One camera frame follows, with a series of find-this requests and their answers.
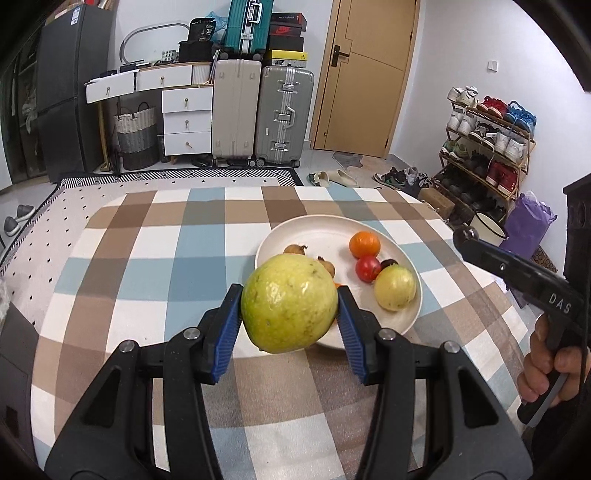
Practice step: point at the shoe rack with shoes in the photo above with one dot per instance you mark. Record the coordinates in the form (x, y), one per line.
(498, 138)

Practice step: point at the large yellow-green guava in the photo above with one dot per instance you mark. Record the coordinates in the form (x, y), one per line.
(288, 304)

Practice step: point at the dark grey refrigerator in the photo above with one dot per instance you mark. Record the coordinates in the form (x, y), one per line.
(74, 92)

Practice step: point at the grey floor mat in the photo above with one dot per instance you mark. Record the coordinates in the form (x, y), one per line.
(348, 159)

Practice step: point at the white enamel bucket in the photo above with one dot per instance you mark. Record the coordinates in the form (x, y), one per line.
(487, 230)

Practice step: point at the plain black shoe box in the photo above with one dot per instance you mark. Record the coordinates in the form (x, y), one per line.
(285, 43)

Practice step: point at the purple paper bag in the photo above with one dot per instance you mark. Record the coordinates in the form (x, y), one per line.
(531, 226)

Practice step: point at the silver suitcase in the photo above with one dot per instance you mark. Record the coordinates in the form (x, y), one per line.
(284, 115)

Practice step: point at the wooden shoe rack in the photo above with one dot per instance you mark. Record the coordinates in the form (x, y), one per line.
(526, 147)

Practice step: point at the blue plastic bag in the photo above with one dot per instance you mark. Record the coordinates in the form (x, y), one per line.
(217, 18)

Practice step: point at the beige slipper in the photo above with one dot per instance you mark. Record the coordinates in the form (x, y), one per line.
(318, 178)
(345, 178)

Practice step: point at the wooden door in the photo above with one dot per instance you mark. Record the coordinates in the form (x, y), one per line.
(369, 83)

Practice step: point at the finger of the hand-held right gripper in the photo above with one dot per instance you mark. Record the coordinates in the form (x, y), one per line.
(480, 258)
(503, 254)

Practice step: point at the patterned doormat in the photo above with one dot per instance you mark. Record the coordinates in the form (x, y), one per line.
(544, 259)

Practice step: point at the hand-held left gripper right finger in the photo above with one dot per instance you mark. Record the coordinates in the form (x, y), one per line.
(353, 341)

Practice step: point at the person's right hand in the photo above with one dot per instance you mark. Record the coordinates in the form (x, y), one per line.
(535, 364)

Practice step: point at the brown round fruit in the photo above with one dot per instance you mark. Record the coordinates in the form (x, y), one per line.
(327, 266)
(294, 250)

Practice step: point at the grey woven laundry basket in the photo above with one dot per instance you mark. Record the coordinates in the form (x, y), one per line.
(136, 138)

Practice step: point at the person's right forearm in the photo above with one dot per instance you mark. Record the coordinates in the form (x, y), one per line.
(568, 434)

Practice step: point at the dark purple plum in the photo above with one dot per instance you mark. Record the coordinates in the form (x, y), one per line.
(389, 264)

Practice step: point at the black storage box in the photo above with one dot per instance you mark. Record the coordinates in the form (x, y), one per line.
(196, 51)

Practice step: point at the white drawer desk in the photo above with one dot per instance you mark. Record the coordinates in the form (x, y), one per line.
(187, 120)

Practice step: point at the black printed bag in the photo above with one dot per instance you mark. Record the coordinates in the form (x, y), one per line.
(202, 30)

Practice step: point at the small yellow guava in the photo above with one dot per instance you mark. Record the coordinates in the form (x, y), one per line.
(395, 288)

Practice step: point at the pile of dark shoes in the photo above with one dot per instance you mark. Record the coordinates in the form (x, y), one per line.
(401, 177)

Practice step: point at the red tomato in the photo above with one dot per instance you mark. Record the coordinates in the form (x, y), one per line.
(367, 268)

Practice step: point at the grey slipper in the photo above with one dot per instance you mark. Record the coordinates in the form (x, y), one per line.
(26, 211)
(11, 226)

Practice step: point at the cardboard box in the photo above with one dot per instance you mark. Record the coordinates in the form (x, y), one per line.
(436, 201)

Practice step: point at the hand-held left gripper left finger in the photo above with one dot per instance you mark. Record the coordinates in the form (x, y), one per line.
(226, 341)

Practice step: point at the curved metal tube frame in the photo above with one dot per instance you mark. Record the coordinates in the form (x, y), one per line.
(136, 37)

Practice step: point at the dark glass cabinet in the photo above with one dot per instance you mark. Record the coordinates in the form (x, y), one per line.
(21, 124)

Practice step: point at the cream round plate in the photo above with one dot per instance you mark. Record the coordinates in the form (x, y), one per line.
(318, 230)

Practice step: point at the beige suitcase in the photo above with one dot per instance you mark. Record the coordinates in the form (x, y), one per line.
(235, 110)

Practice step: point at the small white slatted basket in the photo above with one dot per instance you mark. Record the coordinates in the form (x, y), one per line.
(170, 56)

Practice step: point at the teal suitcase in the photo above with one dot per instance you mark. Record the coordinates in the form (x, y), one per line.
(247, 27)

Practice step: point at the black shoe box red label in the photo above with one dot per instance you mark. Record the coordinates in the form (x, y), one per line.
(287, 18)

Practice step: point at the red and black shoe box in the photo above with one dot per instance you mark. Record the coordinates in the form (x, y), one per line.
(286, 30)

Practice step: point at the yellow and black shoe box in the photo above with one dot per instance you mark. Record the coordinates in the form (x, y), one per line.
(285, 59)

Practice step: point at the dotted beige rug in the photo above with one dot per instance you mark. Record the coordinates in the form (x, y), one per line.
(55, 221)

